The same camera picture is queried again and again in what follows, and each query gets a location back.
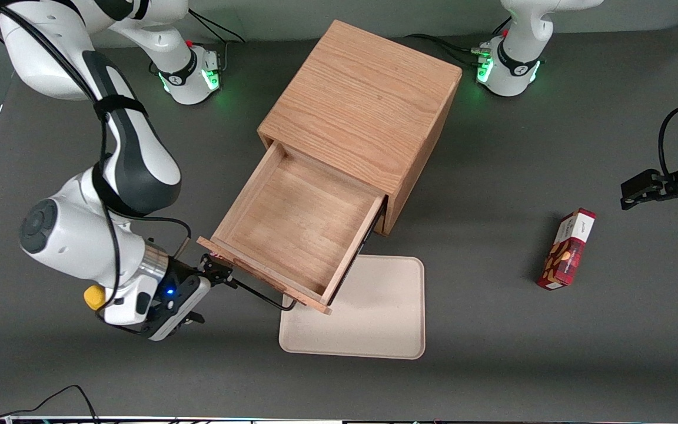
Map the black cable on floor edge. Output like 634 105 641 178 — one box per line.
0 385 100 424

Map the black cable at left base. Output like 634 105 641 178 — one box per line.
404 32 488 69

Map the red snack box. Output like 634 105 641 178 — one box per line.
536 207 598 291

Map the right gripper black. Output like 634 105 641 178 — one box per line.
138 253 239 336

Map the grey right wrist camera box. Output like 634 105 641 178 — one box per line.
148 276 211 342

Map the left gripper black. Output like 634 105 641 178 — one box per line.
620 150 678 211

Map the black velcro strap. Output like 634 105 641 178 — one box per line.
92 94 149 122

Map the black cable at right base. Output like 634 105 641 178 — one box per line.
188 8 247 45

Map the beige plastic tray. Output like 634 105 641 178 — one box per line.
279 255 426 360

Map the wooden drawer with box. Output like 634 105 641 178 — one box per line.
197 141 387 315

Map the black cable at base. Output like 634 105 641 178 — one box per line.
404 32 488 69
188 8 247 45

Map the black wire drawer handle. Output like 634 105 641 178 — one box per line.
231 279 297 312

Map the black cable along right arm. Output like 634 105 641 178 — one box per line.
0 0 194 337

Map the wooden drawer cabinet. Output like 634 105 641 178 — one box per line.
257 19 463 237

